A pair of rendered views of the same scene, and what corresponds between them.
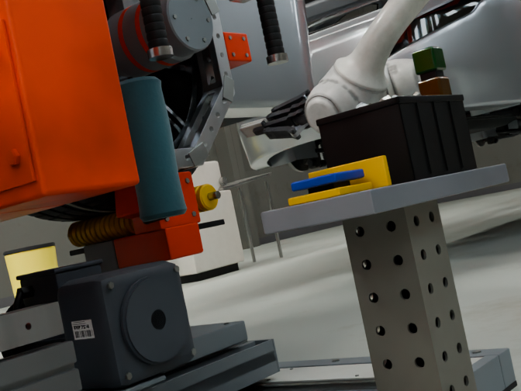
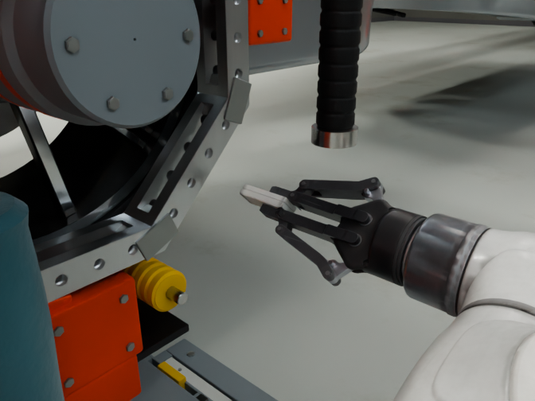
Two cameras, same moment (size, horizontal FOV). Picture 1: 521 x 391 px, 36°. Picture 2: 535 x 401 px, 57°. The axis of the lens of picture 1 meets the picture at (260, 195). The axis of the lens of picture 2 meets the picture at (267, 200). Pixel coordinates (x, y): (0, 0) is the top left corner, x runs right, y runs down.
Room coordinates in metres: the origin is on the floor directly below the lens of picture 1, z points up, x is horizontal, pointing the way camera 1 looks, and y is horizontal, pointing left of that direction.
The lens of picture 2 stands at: (1.20, -0.05, 0.88)
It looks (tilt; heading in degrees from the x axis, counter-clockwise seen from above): 23 degrees down; 3
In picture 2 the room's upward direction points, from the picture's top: straight up
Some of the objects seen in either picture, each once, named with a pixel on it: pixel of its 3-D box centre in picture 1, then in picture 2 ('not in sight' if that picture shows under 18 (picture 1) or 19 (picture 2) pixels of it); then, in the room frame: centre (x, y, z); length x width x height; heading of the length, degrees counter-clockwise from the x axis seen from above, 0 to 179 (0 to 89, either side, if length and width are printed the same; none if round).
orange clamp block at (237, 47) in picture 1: (226, 50); (251, 15); (1.92, 0.01, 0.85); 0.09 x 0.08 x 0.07; 142
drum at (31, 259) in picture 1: (36, 285); not in sight; (6.00, 1.75, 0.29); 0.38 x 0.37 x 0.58; 142
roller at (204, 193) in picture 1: (170, 205); (119, 261); (1.83, 0.20, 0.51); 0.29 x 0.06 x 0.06; 52
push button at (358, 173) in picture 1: (328, 183); not in sight; (1.04, -0.09, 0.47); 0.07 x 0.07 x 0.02; 52
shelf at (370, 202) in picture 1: (397, 195); not in sight; (1.17, -0.19, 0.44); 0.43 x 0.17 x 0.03; 142
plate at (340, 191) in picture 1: (330, 193); not in sight; (1.04, -0.09, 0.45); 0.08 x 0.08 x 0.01; 52
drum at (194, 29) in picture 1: (154, 34); (62, 32); (1.63, 0.14, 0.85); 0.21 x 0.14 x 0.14; 52
